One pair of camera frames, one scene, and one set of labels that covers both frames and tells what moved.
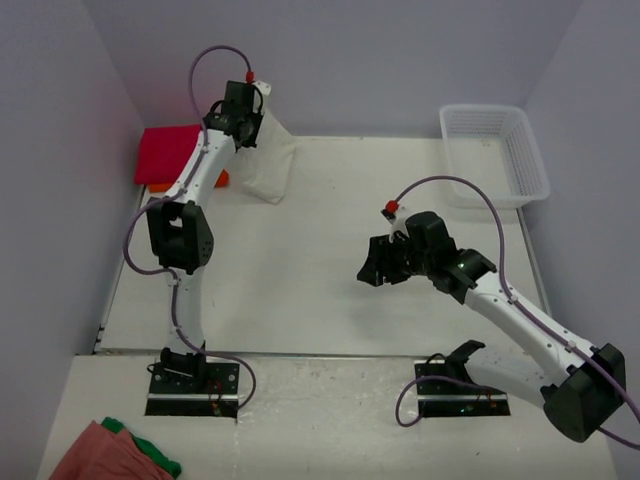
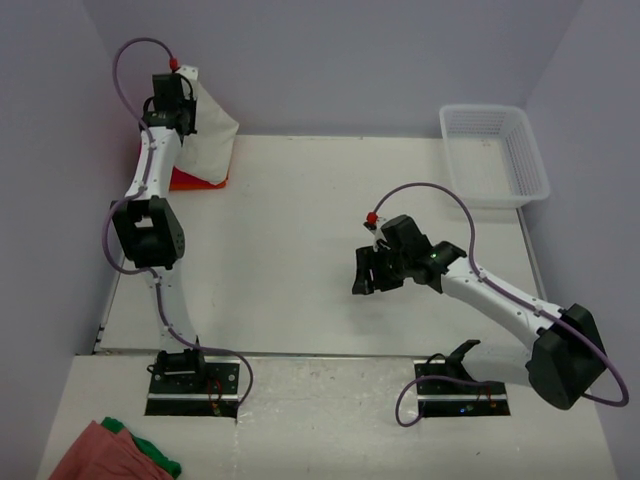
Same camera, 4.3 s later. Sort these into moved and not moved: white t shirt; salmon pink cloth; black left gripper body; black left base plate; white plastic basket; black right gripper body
Moved: black left gripper body; white t shirt
Not moved: black left base plate; white plastic basket; salmon pink cloth; black right gripper body
